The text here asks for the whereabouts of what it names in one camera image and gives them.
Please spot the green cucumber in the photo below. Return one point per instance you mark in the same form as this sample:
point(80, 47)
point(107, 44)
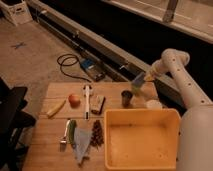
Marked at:
point(72, 126)

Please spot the yellow plastic tub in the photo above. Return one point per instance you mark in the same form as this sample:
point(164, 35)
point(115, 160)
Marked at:
point(141, 139)

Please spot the white handled knife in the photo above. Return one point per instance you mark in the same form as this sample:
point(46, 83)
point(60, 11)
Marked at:
point(87, 101)

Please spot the grey cloth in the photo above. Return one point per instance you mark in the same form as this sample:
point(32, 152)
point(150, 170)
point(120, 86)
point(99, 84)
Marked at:
point(82, 139)

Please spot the dark metal cup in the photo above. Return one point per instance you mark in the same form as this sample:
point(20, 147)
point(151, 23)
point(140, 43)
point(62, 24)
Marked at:
point(126, 97)

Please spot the bunch of dark grapes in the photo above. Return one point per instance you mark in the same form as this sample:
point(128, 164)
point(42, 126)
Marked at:
point(97, 134)

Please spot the brown bread block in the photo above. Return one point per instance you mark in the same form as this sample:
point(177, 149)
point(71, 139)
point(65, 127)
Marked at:
point(97, 105)

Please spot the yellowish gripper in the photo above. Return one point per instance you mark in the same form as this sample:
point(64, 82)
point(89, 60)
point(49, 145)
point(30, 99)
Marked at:
point(150, 75)

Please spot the black chair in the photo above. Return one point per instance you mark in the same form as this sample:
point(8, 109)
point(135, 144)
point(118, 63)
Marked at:
point(12, 122)

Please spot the blue sponge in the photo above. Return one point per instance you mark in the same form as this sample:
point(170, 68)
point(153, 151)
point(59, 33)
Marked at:
point(138, 80)

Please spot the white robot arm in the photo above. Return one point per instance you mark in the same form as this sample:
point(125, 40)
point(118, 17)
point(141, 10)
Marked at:
point(195, 146)

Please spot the orange apple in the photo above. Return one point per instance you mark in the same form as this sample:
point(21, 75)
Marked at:
point(74, 100)

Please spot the green plastic cup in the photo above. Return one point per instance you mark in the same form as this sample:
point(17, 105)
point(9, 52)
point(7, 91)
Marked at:
point(136, 90)

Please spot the white cardboard box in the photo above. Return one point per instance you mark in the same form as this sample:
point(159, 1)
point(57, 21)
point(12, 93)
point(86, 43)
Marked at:
point(17, 13)

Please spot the yellow banana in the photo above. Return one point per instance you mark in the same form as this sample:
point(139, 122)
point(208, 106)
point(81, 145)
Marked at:
point(51, 112)

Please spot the blue power device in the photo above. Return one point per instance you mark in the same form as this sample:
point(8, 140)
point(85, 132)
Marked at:
point(92, 70)

